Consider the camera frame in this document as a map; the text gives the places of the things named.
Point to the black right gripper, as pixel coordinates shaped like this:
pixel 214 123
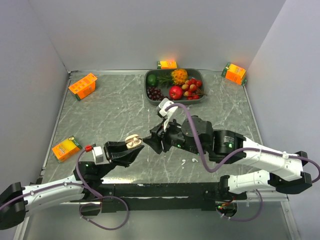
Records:
pixel 157 134

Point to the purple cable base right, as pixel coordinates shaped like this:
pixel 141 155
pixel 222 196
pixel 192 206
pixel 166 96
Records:
pixel 232 219

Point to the orange juice box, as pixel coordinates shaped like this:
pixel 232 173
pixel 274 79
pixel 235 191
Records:
pixel 83 87
pixel 235 74
pixel 167 65
pixel 66 149

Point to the orange juice box far left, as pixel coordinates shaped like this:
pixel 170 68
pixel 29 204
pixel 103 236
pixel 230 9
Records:
pixel 83 87

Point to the orange juice box near left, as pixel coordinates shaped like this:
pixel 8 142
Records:
pixel 66 149

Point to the green lime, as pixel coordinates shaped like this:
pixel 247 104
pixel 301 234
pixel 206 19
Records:
pixel 152 80

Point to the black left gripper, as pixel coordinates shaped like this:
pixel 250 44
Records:
pixel 117 153

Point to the red apple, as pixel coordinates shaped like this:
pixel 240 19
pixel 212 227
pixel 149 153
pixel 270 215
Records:
pixel 176 92

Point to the pink earbuds charging case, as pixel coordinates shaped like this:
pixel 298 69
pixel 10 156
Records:
pixel 133 141

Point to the dark purple grape bunch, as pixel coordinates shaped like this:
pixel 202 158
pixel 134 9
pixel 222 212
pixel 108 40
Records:
pixel 155 94

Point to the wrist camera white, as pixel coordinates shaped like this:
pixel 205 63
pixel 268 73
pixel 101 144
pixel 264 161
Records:
pixel 97 153
pixel 167 111

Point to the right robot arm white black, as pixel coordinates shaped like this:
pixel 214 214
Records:
pixel 275 169

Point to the orange juice box far right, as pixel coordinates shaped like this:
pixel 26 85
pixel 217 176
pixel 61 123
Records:
pixel 235 74

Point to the small pineapple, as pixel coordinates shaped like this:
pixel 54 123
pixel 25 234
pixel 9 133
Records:
pixel 174 78

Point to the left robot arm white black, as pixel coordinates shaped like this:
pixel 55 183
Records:
pixel 18 202

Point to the orange juice box back centre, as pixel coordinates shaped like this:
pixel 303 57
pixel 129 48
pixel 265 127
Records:
pixel 167 65

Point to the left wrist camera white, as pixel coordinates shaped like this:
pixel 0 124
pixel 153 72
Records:
pixel 97 153

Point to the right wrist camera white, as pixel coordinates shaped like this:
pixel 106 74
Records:
pixel 167 111

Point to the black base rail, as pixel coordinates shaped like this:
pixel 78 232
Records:
pixel 168 196

